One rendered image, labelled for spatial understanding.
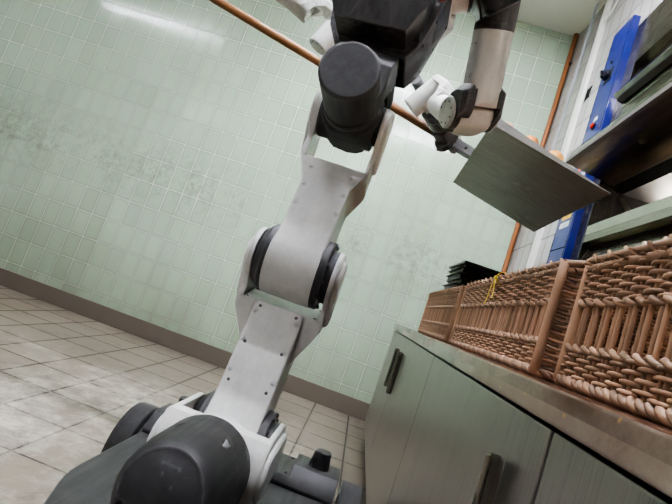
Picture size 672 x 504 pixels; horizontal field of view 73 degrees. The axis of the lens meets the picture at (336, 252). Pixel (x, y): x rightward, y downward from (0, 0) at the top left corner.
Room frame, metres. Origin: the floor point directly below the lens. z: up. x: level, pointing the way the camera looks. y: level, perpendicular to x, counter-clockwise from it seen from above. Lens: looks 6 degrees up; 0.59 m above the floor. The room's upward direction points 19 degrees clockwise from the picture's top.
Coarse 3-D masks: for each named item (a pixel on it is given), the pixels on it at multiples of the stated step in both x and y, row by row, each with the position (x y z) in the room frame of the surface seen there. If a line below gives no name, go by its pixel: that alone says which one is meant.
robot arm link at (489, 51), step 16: (480, 32) 0.95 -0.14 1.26; (496, 32) 0.94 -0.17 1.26; (512, 32) 0.95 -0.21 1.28; (480, 48) 0.96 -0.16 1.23; (496, 48) 0.95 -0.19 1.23; (480, 64) 0.97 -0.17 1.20; (496, 64) 0.96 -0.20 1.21; (464, 80) 1.02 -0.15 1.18; (480, 80) 0.98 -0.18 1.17; (496, 80) 0.98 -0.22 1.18; (448, 96) 1.05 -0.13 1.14; (464, 96) 1.00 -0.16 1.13; (480, 96) 0.99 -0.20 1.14; (496, 96) 1.00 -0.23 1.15; (448, 112) 1.05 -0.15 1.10; (464, 112) 1.01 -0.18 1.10; (496, 112) 1.04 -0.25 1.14
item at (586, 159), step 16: (656, 96) 1.16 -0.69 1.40; (640, 112) 1.25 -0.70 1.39; (656, 112) 1.21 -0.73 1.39; (608, 128) 1.42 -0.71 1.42; (624, 128) 1.35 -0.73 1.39; (640, 128) 1.31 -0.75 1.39; (656, 128) 1.27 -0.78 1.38; (592, 144) 1.51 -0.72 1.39; (608, 144) 1.46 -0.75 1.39; (624, 144) 1.42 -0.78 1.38; (640, 144) 1.38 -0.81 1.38; (656, 144) 1.34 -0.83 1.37; (576, 160) 1.66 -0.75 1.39; (592, 160) 1.60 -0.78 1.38; (608, 160) 1.55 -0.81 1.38; (624, 160) 1.50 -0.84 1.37; (640, 160) 1.45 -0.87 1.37; (656, 160) 1.41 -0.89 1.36; (608, 176) 1.64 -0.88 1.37; (624, 176) 1.59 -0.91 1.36
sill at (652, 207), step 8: (664, 200) 1.25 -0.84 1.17; (640, 208) 1.37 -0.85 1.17; (648, 208) 1.32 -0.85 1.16; (656, 208) 1.28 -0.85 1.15; (664, 208) 1.24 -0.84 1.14; (616, 216) 1.50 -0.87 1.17; (624, 216) 1.45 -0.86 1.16; (632, 216) 1.40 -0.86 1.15; (640, 216) 1.35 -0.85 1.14; (592, 224) 1.67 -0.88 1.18; (600, 224) 1.60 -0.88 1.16; (608, 224) 1.54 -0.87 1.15; (616, 224) 1.49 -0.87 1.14; (592, 232) 1.65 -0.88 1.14
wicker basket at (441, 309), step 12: (456, 288) 1.21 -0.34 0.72; (432, 300) 1.61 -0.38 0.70; (444, 300) 1.37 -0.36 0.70; (456, 300) 1.20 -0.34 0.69; (432, 312) 1.52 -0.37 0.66; (444, 312) 1.31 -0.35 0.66; (456, 312) 1.16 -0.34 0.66; (420, 324) 1.70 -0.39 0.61; (432, 324) 1.45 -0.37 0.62; (444, 324) 1.24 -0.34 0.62; (432, 336) 1.37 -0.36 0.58; (444, 336) 1.20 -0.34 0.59
